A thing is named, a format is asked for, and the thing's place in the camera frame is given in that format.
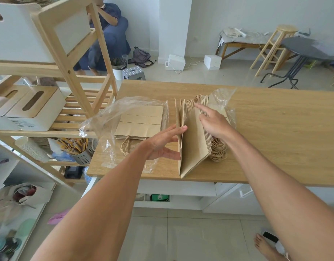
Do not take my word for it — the white cabinet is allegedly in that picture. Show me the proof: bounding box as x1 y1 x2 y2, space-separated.
133 179 267 216

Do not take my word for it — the clear plastic wrapper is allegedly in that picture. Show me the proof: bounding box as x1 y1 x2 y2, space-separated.
210 88 237 128
79 96 170 174

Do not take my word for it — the white dotted step stool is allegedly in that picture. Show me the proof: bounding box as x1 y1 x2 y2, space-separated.
122 65 146 81

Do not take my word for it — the white paper bag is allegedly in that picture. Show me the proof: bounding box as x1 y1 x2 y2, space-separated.
4 183 54 207

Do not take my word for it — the person's left hand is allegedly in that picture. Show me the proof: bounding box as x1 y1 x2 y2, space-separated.
145 125 188 161

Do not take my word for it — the brown paper carrier bag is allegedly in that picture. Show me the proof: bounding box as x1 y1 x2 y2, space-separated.
174 99 212 179

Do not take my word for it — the stack of paper cups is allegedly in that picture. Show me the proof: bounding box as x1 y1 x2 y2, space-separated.
15 136 51 163

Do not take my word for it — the person's right foot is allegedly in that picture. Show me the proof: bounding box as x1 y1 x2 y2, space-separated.
254 233 288 261

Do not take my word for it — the wooden shelf rack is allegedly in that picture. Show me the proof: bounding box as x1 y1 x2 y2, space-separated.
0 0 119 188

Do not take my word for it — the white waste bin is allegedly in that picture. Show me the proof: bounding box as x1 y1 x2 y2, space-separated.
111 57 128 81

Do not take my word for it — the pink plastic bag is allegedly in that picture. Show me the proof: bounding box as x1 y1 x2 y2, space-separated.
47 209 71 225

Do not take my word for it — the stack of kraft bags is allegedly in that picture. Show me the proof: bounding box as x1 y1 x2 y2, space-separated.
114 105 164 157
183 94 233 163

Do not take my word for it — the white tissue box wooden lid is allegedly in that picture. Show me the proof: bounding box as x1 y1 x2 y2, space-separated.
6 85 67 132
0 84 31 131

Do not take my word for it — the perforated metal holder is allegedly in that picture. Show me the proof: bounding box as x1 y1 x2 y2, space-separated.
71 145 95 165

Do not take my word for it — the grey backpack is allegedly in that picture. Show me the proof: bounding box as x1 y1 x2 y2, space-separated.
128 47 157 68

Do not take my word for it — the white cable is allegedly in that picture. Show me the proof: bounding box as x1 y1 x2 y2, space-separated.
178 57 205 74

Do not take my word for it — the white storage box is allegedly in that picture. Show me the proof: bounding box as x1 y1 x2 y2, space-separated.
0 3 92 63

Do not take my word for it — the black round table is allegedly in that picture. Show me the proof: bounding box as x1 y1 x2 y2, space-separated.
260 37 334 90

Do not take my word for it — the person's left forearm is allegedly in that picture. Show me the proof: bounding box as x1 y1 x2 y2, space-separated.
31 141 156 261

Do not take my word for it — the black device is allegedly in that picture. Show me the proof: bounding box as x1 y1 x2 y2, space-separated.
64 166 84 180

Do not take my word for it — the person's right hand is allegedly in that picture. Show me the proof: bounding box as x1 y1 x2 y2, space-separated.
194 103 234 139

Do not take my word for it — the person's right forearm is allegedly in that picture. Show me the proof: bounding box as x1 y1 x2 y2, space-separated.
215 128 334 261

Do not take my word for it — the wooden bench with cushion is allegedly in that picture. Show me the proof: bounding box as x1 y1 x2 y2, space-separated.
218 28 286 61

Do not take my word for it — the wooden bar stool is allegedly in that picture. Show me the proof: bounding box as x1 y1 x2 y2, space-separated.
250 25 299 77

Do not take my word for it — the white electric appliance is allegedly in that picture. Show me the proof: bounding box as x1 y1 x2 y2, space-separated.
165 54 186 72

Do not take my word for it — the white cardboard box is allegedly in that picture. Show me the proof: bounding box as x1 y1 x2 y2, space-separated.
204 54 222 70

